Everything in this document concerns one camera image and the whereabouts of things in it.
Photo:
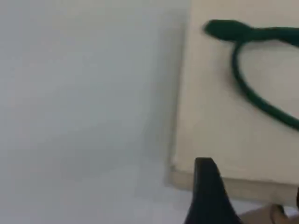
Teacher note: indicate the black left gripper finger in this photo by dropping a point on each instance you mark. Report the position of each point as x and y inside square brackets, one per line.
[210, 198]
[297, 194]

